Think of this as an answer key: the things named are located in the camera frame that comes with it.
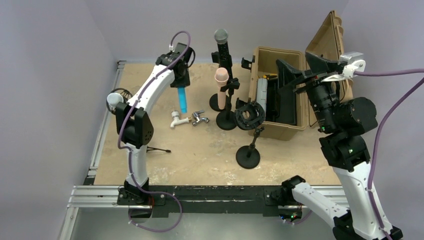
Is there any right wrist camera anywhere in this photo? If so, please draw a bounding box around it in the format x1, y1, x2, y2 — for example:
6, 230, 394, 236
322, 51, 366, 82

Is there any white plastic faucet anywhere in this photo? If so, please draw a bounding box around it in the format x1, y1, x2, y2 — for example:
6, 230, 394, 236
170, 110, 192, 129

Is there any chrome metal faucet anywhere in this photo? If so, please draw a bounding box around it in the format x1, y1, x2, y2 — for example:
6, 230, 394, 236
192, 109, 210, 126

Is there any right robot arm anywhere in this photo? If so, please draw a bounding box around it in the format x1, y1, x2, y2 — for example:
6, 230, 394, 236
272, 52, 403, 240

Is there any white microphone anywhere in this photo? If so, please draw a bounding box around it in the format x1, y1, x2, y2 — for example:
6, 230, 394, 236
106, 92, 124, 108

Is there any pink microphone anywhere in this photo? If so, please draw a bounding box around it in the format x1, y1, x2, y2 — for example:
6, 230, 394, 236
214, 67, 230, 110

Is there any grey plastic box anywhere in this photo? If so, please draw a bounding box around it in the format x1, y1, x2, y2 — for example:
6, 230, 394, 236
256, 78, 268, 111

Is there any black round-base shock mount stand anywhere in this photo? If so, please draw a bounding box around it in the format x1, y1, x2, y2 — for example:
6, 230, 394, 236
234, 101, 267, 170

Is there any black tray insert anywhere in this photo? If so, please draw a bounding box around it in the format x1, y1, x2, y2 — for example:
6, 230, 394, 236
265, 78, 297, 126

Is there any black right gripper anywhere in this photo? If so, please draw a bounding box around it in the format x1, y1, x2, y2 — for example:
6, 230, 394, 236
275, 51, 339, 130

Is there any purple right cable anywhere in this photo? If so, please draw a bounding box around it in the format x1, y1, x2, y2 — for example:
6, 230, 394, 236
354, 67, 424, 240

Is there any black tripod shock mount stand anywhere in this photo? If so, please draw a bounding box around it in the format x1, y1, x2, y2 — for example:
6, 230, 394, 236
106, 87, 172, 153

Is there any black clip stand pink mic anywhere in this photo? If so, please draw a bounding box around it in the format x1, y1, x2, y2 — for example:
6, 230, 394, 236
215, 77, 240, 131

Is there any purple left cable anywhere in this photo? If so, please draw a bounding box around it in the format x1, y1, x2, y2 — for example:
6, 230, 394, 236
117, 30, 192, 234

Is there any black glitter microphone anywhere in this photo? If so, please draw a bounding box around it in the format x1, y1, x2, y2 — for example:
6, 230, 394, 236
211, 28, 233, 79

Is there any black stand glitter mic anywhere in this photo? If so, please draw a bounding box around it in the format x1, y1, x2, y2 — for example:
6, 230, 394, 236
208, 51, 234, 113

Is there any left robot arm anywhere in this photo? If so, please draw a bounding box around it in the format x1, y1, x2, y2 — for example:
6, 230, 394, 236
115, 43, 193, 205

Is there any tan plastic tool case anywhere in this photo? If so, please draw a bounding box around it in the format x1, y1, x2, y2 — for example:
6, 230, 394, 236
241, 10, 344, 141

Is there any purple cable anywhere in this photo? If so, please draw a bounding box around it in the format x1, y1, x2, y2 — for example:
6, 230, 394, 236
117, 30, 192, 234
354, 67, 424, 240

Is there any blue microphone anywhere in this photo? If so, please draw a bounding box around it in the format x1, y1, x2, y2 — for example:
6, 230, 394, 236
177, 87, 188, 114

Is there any yellow black screwdriver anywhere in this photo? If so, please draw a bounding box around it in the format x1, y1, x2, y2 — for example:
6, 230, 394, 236
263, 74, 278, 80

